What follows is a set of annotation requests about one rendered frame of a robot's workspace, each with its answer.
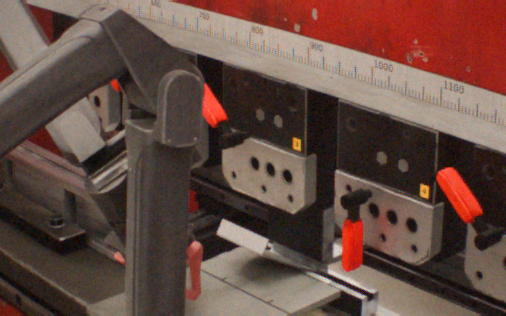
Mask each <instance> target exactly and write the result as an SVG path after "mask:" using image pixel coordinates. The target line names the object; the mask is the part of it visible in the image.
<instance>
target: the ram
mask: <svg viewBox="0 0 506 316"><path fill-rule="evenodd" d="M164 1H170V2H174V3H178V4H181V5H184V6H188V7H194V8H198V9H201V10H205V11H208V12H211V13H218V14H221V15H225V16H228V17H232V18H235V19H238V20H242V21H246V22H252V23H256V24H259V25H263V26H266V27H269V28H273V29H276V30H280V31H283V32H286V33H290V34H294V35H300V36H304V37H307V38H311V39H315V40H317V41H321V42H324V43H328V44H331V45H334V46H338V47H342V48H345V49H348V50H352V51H355V52H359V53H362V54H365V55H369V56H372V57H375V58H379V59H382V60H385V61H389V62H392V63H396V64H400V65H404V66H409V67H412V68H416V69H418V70H422V71H426V72H428V73H432V74H436V75H438V76H442V77H445V78H448V79H452V80H455V81H458V82H461V83H464V84H468V85H471V86H474V87H477V88H481V89H483V90H487V91H490V92H493V93H496V94H500V95H502V96H506V0H164ZM25 2H27V3H28V4H30V5H34V6H39V7H41V8H44V9H46V10H48V9H50V10H53V11H55V12H58V13H64V14H66V15H69V16H72V17H77V18H79V16H78V15H79V14H80V13H81V12H82V11H84V10H85V9H87V8H88V7H89V6H90V5H91V4H94V3H88V2H84V1H82V0H25ZM128 14H130V13H128ZM130 15H131V16H132V17H133V18H135V19H137V20H138V21H139V22H141V24H142V25H145V26H146V27H148V28H149V29H150V30H151V31H152V32H153V33H156V34H157V35H159V36H160V37H161V38H162V39H163V40H164V41H166V42H168V43H170V44H171V45H172V46H174V47H177V48H180V49H184V50H186V51H192V52H195V53H198V54H201V55H204V56H207V57H210V58H213V59H215V60H222V61H225V62H228V63H231V64H233V65H237V66H240V67H243V68H246V69H249V70H251V71H255V72H258V73H264V74H267V75H269V76H273V77H276V78H279V79H282V80H285V81H287V82H291V83H294V84H297V85H300V86H303V87H305V88H309V89H312V90H315V91H318V92H323V93H327V94H330V95H333V96H336V97H338V98H341V99H345V100H348V101H351V102H354V103H356V104H359V105H363V106H366V107H368V108H371V109H374V110H377V111H381V112H383V113H386V114H389V115H392V116H394V117H398V118H401V119H406V120H409V121H412V122H416V123H418V124H421V125H424V126H426V127H429V128H433V129H435V130H438V131H441V132H444V133H447V134H450V135H452V136H455V137H458V138H460V139H464V140H469V141H472V142H474V143H477V144H481V145H483V146H486V147H488V148H491V149H494V150H497V151H500V152H502V153H505V154H506V127H505V126H503V125H500V124H497V123H494V122H492V121H488V120H486V119H482V118H478V117H473V116H471V115H468V114H465V113H462V112H458V111H456V110H453V109H449V108H447V107H444V106H441V105H438V104H434V103H432V102H429V101H425V100H422V99H420V98H416V97H413V96H410V95H407V94H404V93H401V92H398V91H395V90H391V89H389V88H385V87H382V86H378V85H373V84H370V83H366V82H364V81H360V80H357V79H354V78H350V77H348V76H345V75H341V74H338V73H335V72H332V71H329V70H325V69H322V68H319V67H316V66H313V65H309V64H306V63H303V62H300V61H297V60H290V59H287V58H284V57H281V56H278V55H274V54H271V53H268V52H265V51H262V50H258V49H255V48H252V47H249V46H243V45H239V44H236V43H233V42H230V41H227V40H223V39H220V38H217V37H214V36H207V35H204V34H202V33H198V32H195V31H192V30H189V29H186V28H179V27H176V26H173V25H170V24H167V23H164V22H157V21H154V20H152V19H148V18H145V17H142V16H136V15H132V14H130Z"/></svg>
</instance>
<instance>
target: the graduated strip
mask: <svg viewBox="0 0 506 316"><path fill-rule="evenodd" d="M82 1H84V2H88V3H96V4H99V5H100V6H103V7H110V8H114V9H122V10H124V11H126V12H127V13H130V14H132V15H136V16H142V17H145V18H148V19H152V20H154V21H157V22H164V23H167V24H170V25H173V26H176V27H179V28H186V29H189V30H192V31H195V32H198V33H202V34H204V35H207V36H214V37H217V38H220V39H223V40H227V41H230V42H233V43H236V44H239V45H243V46H249V47H252V48H255V49H258V50H262V51H265V52H268V53H271V54H274V55H278V56H281V57H284V58H287V59H290V60H297V61H300V62H303V63H306V64H309V65H313V66H316V67H319V68H322V69H325V70H329V71H332V72H335V73H338V74H341V75H345V76H348V77H350V78H354V79H357V80H360V81H364V82H366V83H370V84H373V85H378V86H382V87H385V88H389V89H391V90H395V91H398V92H401V93H404V94H407V95H410V96H413V97H416V98H420V99H422V100H425V101H429V102H432V103H434V104H438V105H441V106H444V107H447V108H449V109H453V110H456V111H458V112H462V113H465V114H468V115H471V116H473V117H478V118H482V119H486V120H488V121H492V122H494V123H497V124H500V125H503V126H505V127H506V96H502V95H500V94H496V93H493V92H490V91H487V90H483V89H481V88H477V87H474V86H471V85H468V84H464V83H461V82H458V81H455V80H452V79H448V78H445V77H442V76H438V75H436V74H432V73H428V72H426V71H422V70H418V69H416V68H412V67H409V66H404V65H400V64H396V63H392V62H389V61H385V60H382V59H379V58H375V57H372V56H369V55H365V54H362V53H359V52H355V51H352V50H348V49H345V48H342V47H338V46H334V45H331V44H328V43H324V42H321V41H317V40H315V39H311V38H307V37H304V36H300V35H294V34H290V33H286V32H283V31H280V30H276V29H273V28H269V27H266V26H263V25H259V24H256V23H252V22H246V21H242V20H238V19H235V18H232V17H228V16H225V15H221V14H218V13H211V12H208V11H205V10H201V9H198V8H194V7H188V6H184V5H181V4H178V3H174V2H170V1H164V0H82Z"/></svg>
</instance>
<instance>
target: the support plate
mask: <svg viewBox="0 0 506 316"><path fill-rule="evenodd" d="M201 269H204V270H206V271H208V272H210V273H211V274H213V275H215V276H216V277H218V278H220V279H222V278H225V277H228V278H227V279H225V280H224V281H226V282H228V283H230V284H232V285H235V286H237V287H239V288H241V289H243V290H245V291H247V292H249V293H250V294H252V295H254V296H256V297H258V298H262V299H264V300H266V301H269V300H274V301H272V302H270V303H271V304H273V305H275V306H277V307H279V308H281V309H283V310H285V311H287V312H289V313H291V314H286V313H284V312H282V311H281V310H279V309H276V308H274V307H272V306H270V305H268V304H266V303H265V302H263V301H261V300H259V299H257V298H253V297H251V296H250V295H248V294H246V293H244V292H242V291H240V290H238V289H236V288H234V287H233V286H231V285H227V284H225V283H223V282H222V281H220V280H218V279H216V278H215V277H213V276H211V275H209V274H207V273H205V272H203V271H201V270H200V286H201V293H202V294H200V295H199V297H198V298H197V299H196V300H195V301H191V300H189V299H188V298H186V312H185V316H301V315H303V314H305V313H307V312H309V311H311V310H312V309H315V308H317V307H319V306H321V305H325V304H327V303H328V302H331V301H333V300H335V299H337V298H339V297H341V291H340V290H338V289H336V288H334V287H332V286H331V285H329V284H327V283H324V282H320V281H318V280H317V279H315V278H313V277H310V276H308V275H306V274H304V273H302V272H301V271H297V270H294V269H292V268H290V267H288V266H286V265H285V264H283V263H280V262H278V261H276V260H273V259H270V258H265V257H262V256H260V255H258V254H256V253H253V252H251V251H249V250H248V249H246V248H244V247H240V248H237V249H235V250H232V251H230V252H228V253H226V254H223V255H221V256H216V257H213V258H212V259H209V260H207V261H204V262H202V263H201ZM186 289H187V290H191V289H192V282H191V275H190V268H189V267H188V268H186ZM125 306H126V292H124V293H121V294H119V295H117V296H115V297H112V298H108V299H106V300H103V301H101V302H99V303H94V304H92V305H90V306H88V307H86V310H87V314H89V315H91V316H125Z"/></svg>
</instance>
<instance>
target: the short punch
mask: <svg viewBox="0 0 506 316"><path fill-rule="evenodd" d="M334 228H335V218H334V206H333V205H331V206H328V207H326V208H324V209H322V210H319V211H317V212H311V211H309V210H307V209H306V210H303V211H300V212H298V213H295V214H292V213H289V212H288V211H285V210H283V209H281V208H278V207H276V206H271V205H269V204H268V240H269V241H271V242H273V253H275V254H278V255H280V256H282V257H285V258H287V259H290V260H292V261H294V262H296V263H298V264H300V265H302V266H304V267H306V268H308V269H310V270H314V271H317V272H318V273H320V274H322V275H324V276H326V277H328V266H329V262H331V261H332V260H333V259H334Z"/></svg>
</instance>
